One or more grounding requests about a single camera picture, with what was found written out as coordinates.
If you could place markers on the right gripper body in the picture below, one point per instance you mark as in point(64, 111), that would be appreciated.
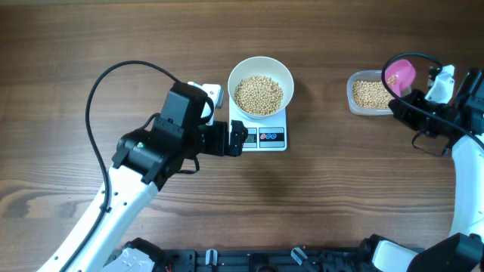
point(417, 118)

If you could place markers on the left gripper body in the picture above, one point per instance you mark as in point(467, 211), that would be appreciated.
point(213, 138)

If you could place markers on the pink plastic measuring scoop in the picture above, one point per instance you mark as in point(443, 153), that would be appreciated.
point(405, 75)

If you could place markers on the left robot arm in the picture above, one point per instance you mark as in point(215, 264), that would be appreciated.
point(144, 160)

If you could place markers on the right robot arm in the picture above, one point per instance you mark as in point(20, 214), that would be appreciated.
point(463, 249)

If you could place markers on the white digital kitchen scale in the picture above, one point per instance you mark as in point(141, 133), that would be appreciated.
point(264, 135)

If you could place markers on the soybeans in pink scoop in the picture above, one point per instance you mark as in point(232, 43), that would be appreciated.
point(391, 80)

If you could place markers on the soybeans in white bowl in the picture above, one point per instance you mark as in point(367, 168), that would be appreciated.
point(258, 95)

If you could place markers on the white bowl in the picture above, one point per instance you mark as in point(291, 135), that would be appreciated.
point(262, 66)

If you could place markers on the pile of soybeans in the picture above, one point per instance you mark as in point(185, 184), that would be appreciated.
point(371, 95)

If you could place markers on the clear plastic container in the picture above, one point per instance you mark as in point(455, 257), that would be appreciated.
point(370, 76)

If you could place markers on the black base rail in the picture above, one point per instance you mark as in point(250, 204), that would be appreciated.
point(298, 259)

